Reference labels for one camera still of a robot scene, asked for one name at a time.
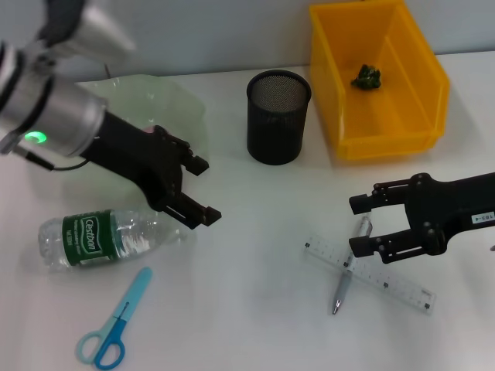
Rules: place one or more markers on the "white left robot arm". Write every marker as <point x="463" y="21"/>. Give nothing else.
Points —
<point x="58" y="112"/>

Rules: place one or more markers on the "pale green glass fruit plate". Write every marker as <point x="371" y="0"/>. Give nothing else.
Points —
<point x="162" y="100"/>

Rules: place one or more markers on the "yellow plastic bin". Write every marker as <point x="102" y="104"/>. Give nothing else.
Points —
<point x="386" y="116"/>

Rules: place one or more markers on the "blue scissors with cover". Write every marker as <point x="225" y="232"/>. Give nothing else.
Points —
<point x="140" y="282"/>

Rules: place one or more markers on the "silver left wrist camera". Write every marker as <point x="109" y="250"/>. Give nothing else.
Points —
<point x="100" y="31"/>

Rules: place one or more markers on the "silver white ballpoint pen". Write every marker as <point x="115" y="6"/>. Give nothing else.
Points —
<point x="342" y="288"/>

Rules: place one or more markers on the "clear water bottle green label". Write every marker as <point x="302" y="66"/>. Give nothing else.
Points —
<point x="89" y="239"/>

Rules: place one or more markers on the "black mesh pen cup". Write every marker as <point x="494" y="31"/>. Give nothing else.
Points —
<point x="274" y="135"/>

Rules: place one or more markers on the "transparent plastic ruler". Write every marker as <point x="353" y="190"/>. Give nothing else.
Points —
<point x="402" y="288"/>

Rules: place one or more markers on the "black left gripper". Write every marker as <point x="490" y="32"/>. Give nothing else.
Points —
<point x="147" y="162"/>

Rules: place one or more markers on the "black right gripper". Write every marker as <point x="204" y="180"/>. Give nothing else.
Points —
<point x="444" y="205"/>

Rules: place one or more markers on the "green plastic wrapper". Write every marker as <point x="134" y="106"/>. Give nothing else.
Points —
<point x="367" y="77"/>

